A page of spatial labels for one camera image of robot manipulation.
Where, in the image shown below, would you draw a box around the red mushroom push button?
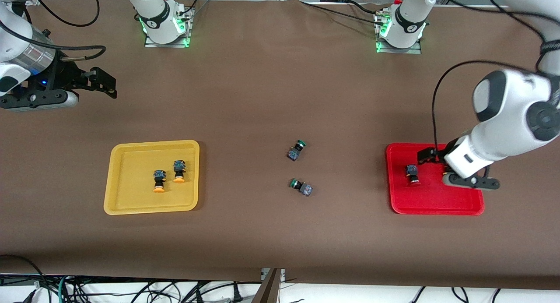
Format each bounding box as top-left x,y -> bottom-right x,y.
405,164 -> 421,187

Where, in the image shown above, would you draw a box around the yellow mushroom push button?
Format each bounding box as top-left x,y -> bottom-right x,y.
172,160 -> 187,183
153,169 -> 167,194

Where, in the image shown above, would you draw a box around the red plastic tray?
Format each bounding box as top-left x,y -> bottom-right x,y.
385,143 -> 485,216

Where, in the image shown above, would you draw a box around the yellow plastic tray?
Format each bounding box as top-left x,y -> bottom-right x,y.
103,140 -> 201,216

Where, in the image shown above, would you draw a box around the brown table cover mat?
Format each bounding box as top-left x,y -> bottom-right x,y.
0,0 -> 560,290

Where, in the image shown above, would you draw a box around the brown table leg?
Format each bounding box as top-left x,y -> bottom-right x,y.
252,268 -> 283,303

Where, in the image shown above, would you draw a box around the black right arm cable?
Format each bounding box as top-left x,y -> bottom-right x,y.
37,0 -> 108,62

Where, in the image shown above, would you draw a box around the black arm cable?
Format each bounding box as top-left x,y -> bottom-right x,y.
431,0 -> 560,148
37,0 -> 108,62

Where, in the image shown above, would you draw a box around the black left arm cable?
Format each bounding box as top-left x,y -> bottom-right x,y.
431,0 -> 560,148

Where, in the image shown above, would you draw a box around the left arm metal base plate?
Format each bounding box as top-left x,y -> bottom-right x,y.
374,10 -> 423,55

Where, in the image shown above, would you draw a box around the green push button switch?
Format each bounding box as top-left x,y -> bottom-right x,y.
287,140 -> 307,162
289,178 -> 314,197

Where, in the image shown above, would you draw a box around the black cable lying on table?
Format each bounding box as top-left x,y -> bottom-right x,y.
300,0 -> 385,24

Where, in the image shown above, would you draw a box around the tangled black floor cables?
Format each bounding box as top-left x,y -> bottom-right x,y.
0,254 -> 263,303

